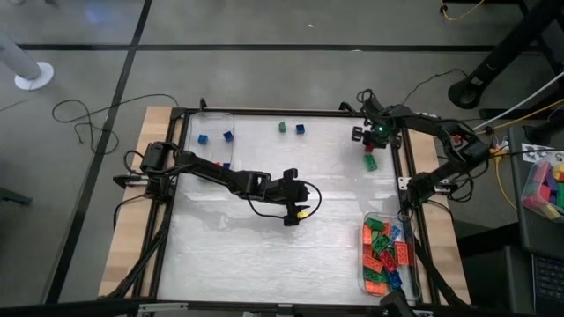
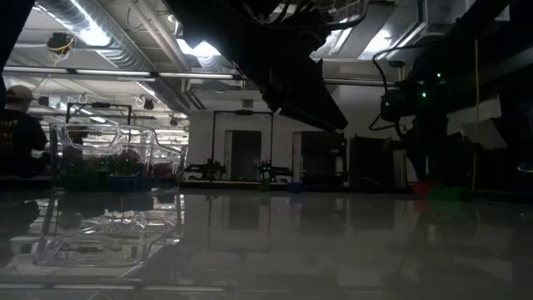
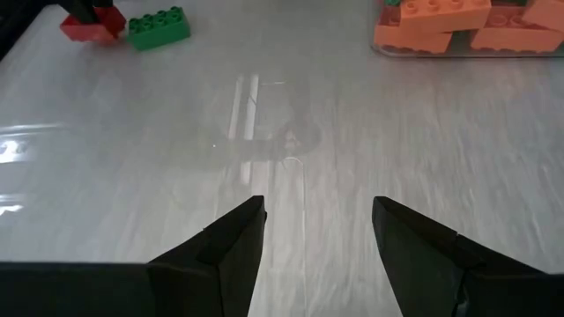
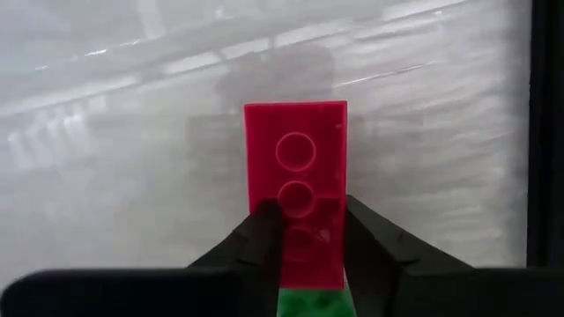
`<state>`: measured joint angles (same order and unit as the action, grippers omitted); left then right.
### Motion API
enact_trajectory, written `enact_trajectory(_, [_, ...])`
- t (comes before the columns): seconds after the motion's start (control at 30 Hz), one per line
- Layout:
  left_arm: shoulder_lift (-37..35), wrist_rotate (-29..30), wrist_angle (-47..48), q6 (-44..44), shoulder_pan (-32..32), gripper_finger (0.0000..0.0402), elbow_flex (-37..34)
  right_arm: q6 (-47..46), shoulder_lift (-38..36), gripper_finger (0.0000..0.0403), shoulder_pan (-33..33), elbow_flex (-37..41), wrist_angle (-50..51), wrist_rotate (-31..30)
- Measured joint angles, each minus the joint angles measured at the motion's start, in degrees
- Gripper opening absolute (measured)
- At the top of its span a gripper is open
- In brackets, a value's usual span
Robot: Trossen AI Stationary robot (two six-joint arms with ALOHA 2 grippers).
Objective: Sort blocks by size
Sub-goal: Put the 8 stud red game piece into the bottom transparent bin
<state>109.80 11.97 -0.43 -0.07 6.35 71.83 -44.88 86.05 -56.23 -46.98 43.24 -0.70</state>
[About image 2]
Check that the large green toy brick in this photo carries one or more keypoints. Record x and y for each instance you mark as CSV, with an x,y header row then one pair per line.
x,y
451,194

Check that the clear plastic bin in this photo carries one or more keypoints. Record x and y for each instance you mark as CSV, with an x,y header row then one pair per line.
x,y
104,141

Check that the black gantry frame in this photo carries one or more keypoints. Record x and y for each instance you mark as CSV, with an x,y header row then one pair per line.
x,y
98,105
242,112

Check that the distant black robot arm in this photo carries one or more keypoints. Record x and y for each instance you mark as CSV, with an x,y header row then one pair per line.
x,y
275,170
204,169

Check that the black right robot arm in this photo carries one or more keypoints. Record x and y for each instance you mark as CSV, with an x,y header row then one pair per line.
x,y
491,50

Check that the long horizontal ceiling beam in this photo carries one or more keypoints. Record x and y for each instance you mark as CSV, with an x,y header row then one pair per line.
x,y
125,74

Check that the person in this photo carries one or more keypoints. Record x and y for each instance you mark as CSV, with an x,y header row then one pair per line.
x,y
18,133

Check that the large red toy brick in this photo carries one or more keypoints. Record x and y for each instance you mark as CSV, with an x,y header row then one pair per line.
x,y
422,188

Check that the dark door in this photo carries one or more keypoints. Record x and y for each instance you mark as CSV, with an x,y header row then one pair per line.
x,y
245,154

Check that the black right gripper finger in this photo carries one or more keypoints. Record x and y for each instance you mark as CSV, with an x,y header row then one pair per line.
x,y
438,158
416,158

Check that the black upright panel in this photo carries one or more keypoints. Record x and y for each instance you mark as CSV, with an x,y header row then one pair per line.
x,y
370,160

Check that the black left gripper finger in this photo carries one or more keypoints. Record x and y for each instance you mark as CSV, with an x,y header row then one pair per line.
x,y
316,108

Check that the small green toy brick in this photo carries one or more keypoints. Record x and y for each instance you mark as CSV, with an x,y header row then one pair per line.
x,y
81,182
264,185

